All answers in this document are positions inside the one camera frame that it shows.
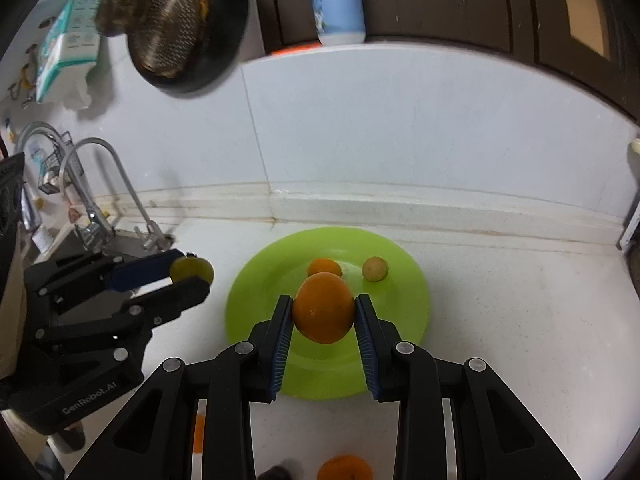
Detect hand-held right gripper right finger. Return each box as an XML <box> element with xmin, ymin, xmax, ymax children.
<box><xmin>354</xmin><ymin>294</ymin><xmax>576</xmax><ymax>480</ymax></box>

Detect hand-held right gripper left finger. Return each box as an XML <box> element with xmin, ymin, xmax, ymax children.
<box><xmin>67</xmin><ymin>295</ymin><xmax>294</xmax><ymax>480</ymax></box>

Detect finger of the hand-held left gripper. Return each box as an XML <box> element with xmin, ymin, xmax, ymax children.
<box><xmin>22</xmin><ymin>248</ymin><xmax>190</xmax><ymax>322</ymax></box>
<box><xmin>32</xmin><ymin>279</ymin><xmax>211</xmax><ymax>364</ymax></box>

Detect green round fruit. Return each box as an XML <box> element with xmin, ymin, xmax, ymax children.
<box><xmin>170</xmin><ymin>256</ymin><xmax>215</xmax><ymax>285</ymax></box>

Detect green plate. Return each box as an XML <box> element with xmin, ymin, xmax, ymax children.
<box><xmin>225</xmin><ymin>227</ymin><xmax>432</xmax><ymax>402</ymax></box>

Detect steel pull-down faucet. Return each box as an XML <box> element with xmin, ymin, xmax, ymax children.
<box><xmin>15</xmin><ymin>121</ymin><xmax>117</xmax><ymax>252</ymax></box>

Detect steel sink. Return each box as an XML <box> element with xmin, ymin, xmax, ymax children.
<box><xmin>30</xmin><ymin>227</ymin><xmax>176</xmax><ymax>267</ymax></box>

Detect slim steel faucet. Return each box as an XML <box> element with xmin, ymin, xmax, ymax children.
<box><xmin>59</xmin><ymin>137</ymin><xmax>176</xmax><ymax>252</ymax></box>

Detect small kiwi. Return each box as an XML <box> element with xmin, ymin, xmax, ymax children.
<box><xmin>361</xmin><ymin>256</ymin><xmax>389</xmax><ymax>282</ymax></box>

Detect teal tissue package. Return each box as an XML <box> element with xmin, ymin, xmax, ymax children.
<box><xmin>34</xmin><ymin>0</ymin><xmax>108</xmax><ymax>111</ymax></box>

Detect brass perforated strainer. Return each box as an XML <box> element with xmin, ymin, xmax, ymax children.
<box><xmin>131</xmin><ymin>0</ymin><xmax>210</xmax><ymax>78</ymax></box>

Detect black frying pan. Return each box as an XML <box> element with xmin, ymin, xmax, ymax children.
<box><xmin>125</xmin><ymin>0</ymin><xmax>250</xmax><ymax>97</ymax></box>

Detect small brass pot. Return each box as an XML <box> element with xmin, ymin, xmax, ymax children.
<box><xmin>95</xmin><ymin>0</ymin><xmax>146</xmax><ymax>37</ymax></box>

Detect blue pump soap bottle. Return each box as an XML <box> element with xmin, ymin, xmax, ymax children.
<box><xmin>306</xmin><ymin>0</ymin><xmax>367</xmax><ymax>46</ymax></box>

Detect black wire basket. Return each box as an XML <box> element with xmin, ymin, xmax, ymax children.
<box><xmin>37</xmin><ymin>152</ymin><xmax>68</xmax><ymax>195</ymax></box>

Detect brass wall hooks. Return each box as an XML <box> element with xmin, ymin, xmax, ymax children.
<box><xmin>10</xmin><ymin>45</ymin><xmax>40</xmax><ymax>107</ymax></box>

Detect dark wooden window frame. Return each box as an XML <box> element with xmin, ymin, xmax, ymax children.
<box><xmin>250</xmin><ymin>0</ymin><xmax>640</xmax><ymax>126</ymax></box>

